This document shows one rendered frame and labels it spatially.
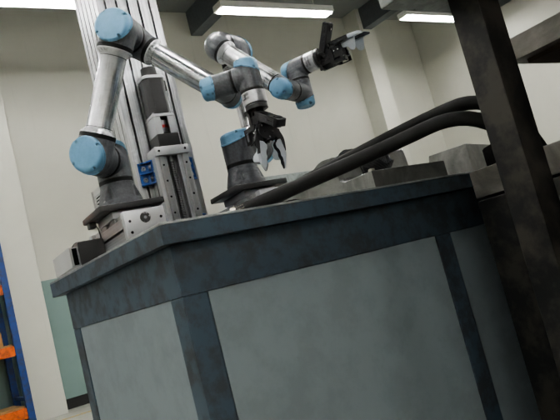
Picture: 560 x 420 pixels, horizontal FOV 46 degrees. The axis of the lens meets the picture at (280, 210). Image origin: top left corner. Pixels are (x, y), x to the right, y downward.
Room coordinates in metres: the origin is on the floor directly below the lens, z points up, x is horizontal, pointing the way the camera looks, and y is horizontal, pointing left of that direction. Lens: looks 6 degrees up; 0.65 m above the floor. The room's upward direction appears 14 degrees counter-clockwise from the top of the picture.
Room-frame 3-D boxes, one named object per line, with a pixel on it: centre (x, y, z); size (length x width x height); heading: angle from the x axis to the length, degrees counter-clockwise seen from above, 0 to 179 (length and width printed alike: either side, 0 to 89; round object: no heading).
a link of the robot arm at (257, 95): (2.01, -0.01, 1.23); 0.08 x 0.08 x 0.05
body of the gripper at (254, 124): (2.02, 0.00, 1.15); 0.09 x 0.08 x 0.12; 36
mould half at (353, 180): (1.84, -0.19, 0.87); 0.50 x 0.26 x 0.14; 36
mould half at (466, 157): (2.11, -0.43, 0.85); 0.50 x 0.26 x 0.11; 53
